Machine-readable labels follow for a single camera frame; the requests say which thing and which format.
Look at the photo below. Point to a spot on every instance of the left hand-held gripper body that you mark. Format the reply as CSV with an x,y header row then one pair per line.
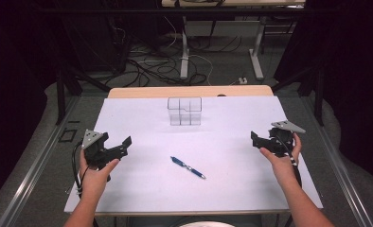
x,y
94,148

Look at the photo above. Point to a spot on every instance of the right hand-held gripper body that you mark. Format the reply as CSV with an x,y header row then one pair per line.
x,y
280,142

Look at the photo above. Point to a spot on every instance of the blue pen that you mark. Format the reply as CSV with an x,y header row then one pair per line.
x,y
187,167

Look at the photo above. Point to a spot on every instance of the clear plastic organizer box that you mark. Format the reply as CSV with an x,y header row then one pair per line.
x,y
184,110

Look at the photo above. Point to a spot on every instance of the person's right hand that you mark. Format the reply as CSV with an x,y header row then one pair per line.
x,y
282,168

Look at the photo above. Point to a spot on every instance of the person's left hand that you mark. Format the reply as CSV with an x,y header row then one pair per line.
x,y
94,181

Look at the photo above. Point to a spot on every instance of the white power strip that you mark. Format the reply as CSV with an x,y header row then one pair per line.
x,y
243,80

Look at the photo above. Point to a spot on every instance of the black metal stand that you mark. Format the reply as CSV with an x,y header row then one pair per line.
x,y
61,94
317,94

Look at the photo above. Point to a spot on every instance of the white table cover sheet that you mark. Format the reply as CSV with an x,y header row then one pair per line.
x,y
181,186

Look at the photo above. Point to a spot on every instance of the white desk leg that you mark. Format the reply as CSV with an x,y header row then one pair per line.
x,y
256,60
184,56

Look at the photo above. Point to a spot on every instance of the wooden table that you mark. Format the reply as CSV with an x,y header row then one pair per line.
x,y
187,91

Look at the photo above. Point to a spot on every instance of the dark curtain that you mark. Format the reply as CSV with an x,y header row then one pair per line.
x,y
14,94
355,78

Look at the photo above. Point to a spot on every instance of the light desk top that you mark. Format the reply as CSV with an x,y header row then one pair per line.
x,y
232,3

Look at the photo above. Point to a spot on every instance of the aluminium floor rail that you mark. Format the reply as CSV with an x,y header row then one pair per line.
x,y
33,170
336,164

